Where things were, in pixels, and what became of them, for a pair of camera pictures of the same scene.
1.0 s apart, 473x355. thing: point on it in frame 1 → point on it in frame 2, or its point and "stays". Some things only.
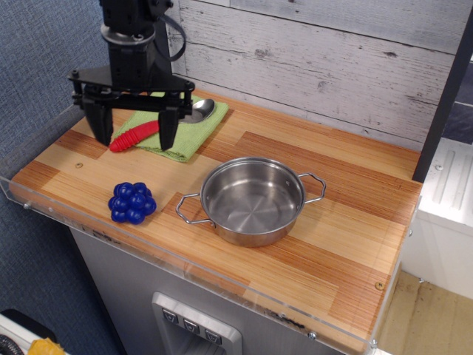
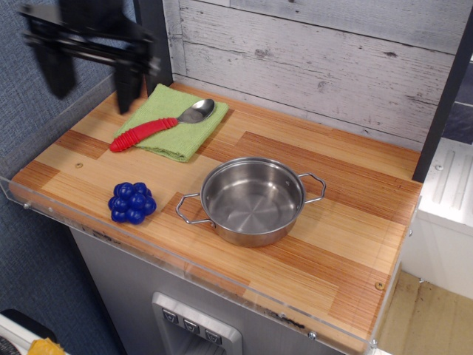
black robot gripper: [132, 81] → [100, 29]
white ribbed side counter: [440, 247] stays
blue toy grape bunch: [131, 203] stays
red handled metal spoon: [200, 111] stays
